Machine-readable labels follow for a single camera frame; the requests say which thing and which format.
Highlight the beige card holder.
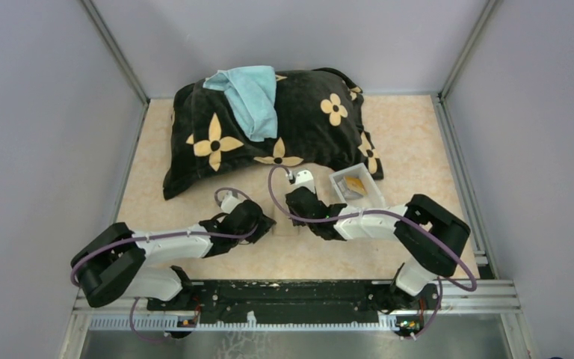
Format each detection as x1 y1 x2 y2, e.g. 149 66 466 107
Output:
271 207 300 237

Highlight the white plastic tray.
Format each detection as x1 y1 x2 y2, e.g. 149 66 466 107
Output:
329 164 386 208

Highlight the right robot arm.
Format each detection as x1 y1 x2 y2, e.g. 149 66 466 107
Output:
285 186 471 308

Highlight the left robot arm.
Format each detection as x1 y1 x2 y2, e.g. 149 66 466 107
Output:
70 200 276 310

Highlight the black pillow with yellow flowers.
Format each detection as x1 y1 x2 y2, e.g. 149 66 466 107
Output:
162 66 384 200

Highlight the light blue towel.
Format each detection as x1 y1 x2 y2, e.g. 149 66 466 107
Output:
203 65 278 142

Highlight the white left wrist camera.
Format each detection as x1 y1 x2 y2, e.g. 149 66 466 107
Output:
220 194 243 213

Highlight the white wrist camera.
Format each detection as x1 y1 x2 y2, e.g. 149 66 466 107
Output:
289 169 316 194
220 194 243 213

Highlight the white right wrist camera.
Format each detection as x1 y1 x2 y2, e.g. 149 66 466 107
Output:
289 169 316 194

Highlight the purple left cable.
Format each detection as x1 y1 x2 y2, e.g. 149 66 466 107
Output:
70 187 260 344

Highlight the purple cable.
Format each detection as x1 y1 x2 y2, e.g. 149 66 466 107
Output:
267 165 478 339
70 187 260 344

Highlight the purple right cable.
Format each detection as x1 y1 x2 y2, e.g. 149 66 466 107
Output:
267 165 478 339

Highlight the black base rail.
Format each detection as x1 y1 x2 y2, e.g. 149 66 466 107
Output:
146 280 439 325

